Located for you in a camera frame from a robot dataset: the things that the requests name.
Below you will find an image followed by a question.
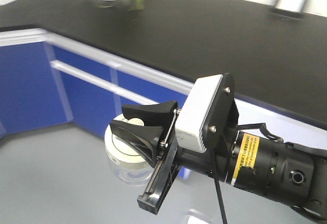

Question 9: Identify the glass jar with beige lid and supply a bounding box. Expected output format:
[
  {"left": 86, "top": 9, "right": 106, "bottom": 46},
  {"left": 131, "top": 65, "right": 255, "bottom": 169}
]
[{"left": 104, "top": 126, "right": 153, "bottom": 187}]

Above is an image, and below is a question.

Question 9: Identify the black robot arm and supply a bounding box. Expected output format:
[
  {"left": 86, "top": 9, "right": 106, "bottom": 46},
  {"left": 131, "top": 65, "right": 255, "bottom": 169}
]
[{"left": 109, "top": 101, "right": 326, "bottom": 223}]

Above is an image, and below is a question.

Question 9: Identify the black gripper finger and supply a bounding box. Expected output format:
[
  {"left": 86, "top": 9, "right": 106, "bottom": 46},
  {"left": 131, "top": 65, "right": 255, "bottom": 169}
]
[
  {"left": 110, "top": 120, "right": 164, "bottom": 168},
  {"left": 122, "top": 100, "right": 178, "bottom": 127}
]

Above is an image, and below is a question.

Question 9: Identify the black and white power socket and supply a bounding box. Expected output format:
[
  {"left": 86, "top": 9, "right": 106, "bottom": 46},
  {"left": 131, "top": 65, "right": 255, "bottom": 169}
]
[{"left": 268, "top": 0, "right": 310, "bottom": 19}]

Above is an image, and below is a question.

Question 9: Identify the blue lab cabinet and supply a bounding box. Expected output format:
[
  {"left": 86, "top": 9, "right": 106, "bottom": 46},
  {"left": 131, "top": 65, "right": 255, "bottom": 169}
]
[{"left": 0, "top": 28, "right": 327, "bottom": 178}]

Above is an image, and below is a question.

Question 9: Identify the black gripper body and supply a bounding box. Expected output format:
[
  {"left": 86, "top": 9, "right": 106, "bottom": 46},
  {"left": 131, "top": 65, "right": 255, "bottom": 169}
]
[{"left": 136, "top": 98, "right": 241, "bottom": 215}]

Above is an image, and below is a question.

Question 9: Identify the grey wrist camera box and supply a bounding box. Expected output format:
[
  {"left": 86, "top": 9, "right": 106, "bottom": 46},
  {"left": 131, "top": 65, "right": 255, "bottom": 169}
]
[{"left": 175, "top": 73, "right": 235, "bottom": 153}]

